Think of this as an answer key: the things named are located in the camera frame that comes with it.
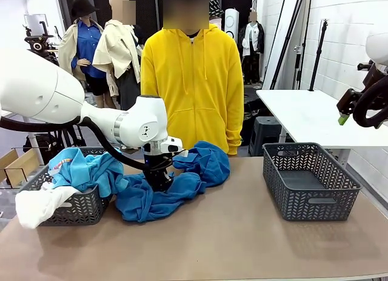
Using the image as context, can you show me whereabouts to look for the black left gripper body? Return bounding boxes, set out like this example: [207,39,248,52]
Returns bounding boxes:
[142,152,176,193]

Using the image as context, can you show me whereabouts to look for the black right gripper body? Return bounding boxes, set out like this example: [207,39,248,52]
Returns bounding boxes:
[336,63,388,115]

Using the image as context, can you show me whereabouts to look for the dark blue garment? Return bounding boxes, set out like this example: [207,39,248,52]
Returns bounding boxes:
[114,140,231,223]

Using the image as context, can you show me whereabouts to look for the light blue printed garment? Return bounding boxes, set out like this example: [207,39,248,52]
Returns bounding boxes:
[47,147,130,198]

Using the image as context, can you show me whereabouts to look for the white garment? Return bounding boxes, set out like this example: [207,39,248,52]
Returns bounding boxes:
[15,183,82,229]

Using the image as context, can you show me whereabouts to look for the person's left forearm yellow sleeve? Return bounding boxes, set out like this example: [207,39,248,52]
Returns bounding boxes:
[226,110,245,157]

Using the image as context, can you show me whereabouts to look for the black upright light stand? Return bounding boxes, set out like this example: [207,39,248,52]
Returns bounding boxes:
[308,19,330,92]

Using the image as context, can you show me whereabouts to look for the black leaning light stand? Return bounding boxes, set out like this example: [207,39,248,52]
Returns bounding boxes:
[295,0,315,90]
[269,0,307,90]

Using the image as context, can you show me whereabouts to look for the dark grey plastic stool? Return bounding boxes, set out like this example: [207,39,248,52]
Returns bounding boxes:
[248,116,287,157]

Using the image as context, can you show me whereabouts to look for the grey plastic lattice basket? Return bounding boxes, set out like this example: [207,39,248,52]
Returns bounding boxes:
[262,143,363,222]
[18,146,115,226]

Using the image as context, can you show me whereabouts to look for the person in yellow hoodie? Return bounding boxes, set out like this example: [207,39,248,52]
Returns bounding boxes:
[140,0,245,157]

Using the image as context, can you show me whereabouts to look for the thin black pole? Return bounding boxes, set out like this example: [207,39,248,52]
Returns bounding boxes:
[262,0,289,85]

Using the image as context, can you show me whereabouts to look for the mannequin in black jacket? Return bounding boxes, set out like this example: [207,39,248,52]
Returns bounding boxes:
[238,10,265,85]

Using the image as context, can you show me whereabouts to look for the black bag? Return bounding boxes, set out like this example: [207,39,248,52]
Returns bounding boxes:
[23,134,58,165]

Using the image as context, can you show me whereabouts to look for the mannequin in beige jacket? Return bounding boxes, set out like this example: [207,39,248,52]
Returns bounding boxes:
[92,0,143,112]

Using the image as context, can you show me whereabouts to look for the wooden plank rack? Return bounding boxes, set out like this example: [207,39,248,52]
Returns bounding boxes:
[0,147,42,189]

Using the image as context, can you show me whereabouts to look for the white tower air conditioner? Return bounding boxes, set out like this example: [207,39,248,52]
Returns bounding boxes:
[224,8,239,47]

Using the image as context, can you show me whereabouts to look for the mannequin in blue shirt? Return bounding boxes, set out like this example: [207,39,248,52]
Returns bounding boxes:
[57,7,118,110]

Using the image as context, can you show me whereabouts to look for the mannequin in pink top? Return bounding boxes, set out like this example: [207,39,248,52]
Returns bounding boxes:
[209,16,225,32]

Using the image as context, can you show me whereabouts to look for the black patterned bucket hat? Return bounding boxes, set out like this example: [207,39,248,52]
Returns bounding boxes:
[209,0,224,18]

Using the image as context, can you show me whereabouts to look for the black brimmed hat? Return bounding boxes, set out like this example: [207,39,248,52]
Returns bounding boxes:
[70,0,100,18]

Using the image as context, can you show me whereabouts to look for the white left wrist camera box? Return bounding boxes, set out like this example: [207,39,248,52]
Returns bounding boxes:
[159,137,184,155]

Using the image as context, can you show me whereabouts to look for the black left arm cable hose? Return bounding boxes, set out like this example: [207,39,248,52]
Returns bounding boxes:
[0,115,152,172]

